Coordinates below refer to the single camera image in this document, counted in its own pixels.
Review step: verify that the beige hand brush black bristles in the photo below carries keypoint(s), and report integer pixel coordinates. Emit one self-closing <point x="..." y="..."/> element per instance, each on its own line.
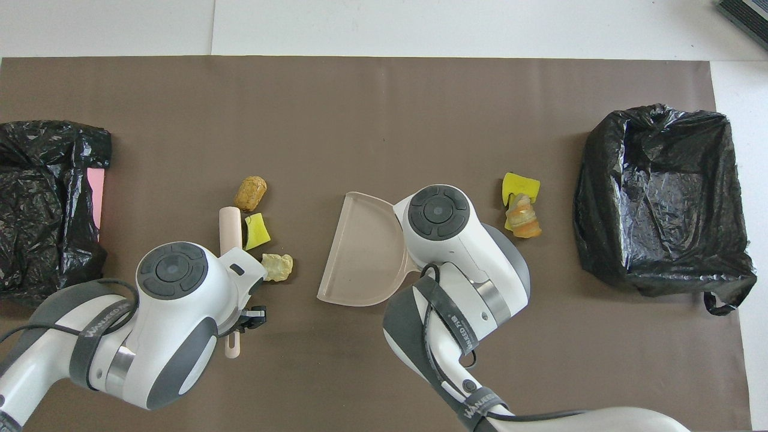
<point x="230" y="231"/>

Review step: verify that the dark grey ribbed device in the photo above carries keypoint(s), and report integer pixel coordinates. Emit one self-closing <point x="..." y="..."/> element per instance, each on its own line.
<point x="750" y="15"/>

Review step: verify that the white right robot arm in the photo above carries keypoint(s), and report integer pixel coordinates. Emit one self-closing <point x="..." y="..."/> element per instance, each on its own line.
<point x="462" y="258"/>

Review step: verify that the pale paper piece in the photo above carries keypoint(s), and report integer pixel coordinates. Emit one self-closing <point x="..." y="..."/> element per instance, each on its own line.
<point x="279" y="267"/>

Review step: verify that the brown paper table mat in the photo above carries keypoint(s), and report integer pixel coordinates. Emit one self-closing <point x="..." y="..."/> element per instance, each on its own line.
<point x="360" y="96"/>

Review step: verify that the beige plastic dustpan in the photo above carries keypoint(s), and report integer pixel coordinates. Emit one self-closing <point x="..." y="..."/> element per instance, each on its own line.
<point x="360" y="252"/>

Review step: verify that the black bag lined bin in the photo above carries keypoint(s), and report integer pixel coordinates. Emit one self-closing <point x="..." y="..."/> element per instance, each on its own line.
<point x="660" y="198"/>

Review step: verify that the small yellow sponge wedge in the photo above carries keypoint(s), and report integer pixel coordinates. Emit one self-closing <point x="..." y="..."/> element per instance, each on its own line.
<point x="257" y="233"/>

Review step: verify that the brown bread roll piece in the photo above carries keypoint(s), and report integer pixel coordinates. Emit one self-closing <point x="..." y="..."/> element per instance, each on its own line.
<point x="524" y="219"/>

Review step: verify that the notched yellow sponge piece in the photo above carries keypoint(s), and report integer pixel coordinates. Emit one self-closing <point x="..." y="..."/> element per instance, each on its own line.
<point x="519" y="183"/>

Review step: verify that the brown paper ball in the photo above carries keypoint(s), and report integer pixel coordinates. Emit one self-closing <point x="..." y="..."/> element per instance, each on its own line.
<point x="250" y="193"/>

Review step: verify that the pink bin with black liner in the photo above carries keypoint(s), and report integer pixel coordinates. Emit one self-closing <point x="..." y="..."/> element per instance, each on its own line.
<point x="36" y="228"/>

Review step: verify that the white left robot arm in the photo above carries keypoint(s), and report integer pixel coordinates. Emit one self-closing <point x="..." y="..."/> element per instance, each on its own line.
<point x="198" y="294"/>

